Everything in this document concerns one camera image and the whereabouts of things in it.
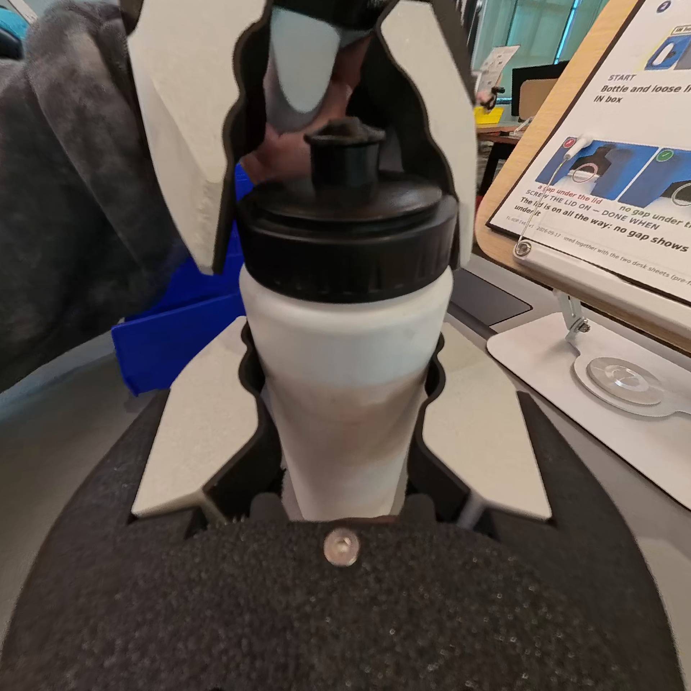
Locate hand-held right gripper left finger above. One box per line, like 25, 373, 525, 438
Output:
131, 319, 286, 523

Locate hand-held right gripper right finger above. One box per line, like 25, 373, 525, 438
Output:
407, 326, 552, 530

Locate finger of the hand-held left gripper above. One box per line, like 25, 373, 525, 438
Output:
127, 0, 271, 276
375, 0, 479, 271

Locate blue storage bin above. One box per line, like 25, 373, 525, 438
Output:
110, 162, 254, 397

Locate white plastic bottle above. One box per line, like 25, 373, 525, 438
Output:
239, 265, 454, 521

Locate black bottle lid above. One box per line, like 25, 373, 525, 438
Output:
236, 118, 460, 303

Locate person's left hand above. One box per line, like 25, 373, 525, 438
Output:
240, 32, 373, 187

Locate background instruction sheets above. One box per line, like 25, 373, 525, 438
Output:
480, 46, 520, 90

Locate background wooden desk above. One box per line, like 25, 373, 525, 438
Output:
477, 125, 521, 187

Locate white stand base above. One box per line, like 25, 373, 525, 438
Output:
486, 312, 691, 511

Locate background wooden document stand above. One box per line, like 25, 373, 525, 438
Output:
521, 78, 558, 122

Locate instruction sheet on stand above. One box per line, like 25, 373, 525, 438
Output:
474, 0, 691, 352

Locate printed instruction sheet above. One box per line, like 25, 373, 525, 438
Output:
486, 0, 691, 306

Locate grey table cable hatch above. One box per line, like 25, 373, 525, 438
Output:
448, 267, 534, 330

